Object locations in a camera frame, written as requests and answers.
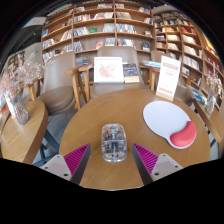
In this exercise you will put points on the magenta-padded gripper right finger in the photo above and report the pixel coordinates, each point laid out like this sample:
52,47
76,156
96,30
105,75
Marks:
146,159

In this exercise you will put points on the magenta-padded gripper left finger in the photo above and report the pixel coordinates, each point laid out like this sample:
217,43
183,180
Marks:
78,158

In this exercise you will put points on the transparent computer mouse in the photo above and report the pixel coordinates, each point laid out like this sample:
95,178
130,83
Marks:
114,143

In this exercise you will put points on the white mouse pad, red rest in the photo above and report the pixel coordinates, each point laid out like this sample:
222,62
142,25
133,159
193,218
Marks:
161,118

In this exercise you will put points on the round wooden side table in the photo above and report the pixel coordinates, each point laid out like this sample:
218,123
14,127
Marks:
213,126
23,136

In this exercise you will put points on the beige wooden armchair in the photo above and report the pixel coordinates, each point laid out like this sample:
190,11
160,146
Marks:
58,96
113,51
184,93

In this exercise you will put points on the glass vase with dried flowers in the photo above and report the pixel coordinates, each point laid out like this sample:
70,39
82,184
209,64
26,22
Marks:
20,111
210,103

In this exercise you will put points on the colourful stack of books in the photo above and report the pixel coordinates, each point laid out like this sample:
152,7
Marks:
198,95

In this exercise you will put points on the white sign in wooden stand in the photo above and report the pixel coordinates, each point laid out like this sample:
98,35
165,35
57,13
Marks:
168,76

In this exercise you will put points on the dark blue book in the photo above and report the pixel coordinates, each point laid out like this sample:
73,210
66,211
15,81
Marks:
130,72

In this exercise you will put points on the white framed floral picture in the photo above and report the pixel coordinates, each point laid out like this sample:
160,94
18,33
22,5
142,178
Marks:
108,70

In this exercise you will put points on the distant wooden bookshelf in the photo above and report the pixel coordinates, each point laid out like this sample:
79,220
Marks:
16,59

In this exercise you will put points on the large wooden bookshelf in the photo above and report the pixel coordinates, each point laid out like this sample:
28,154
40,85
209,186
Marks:
100,31

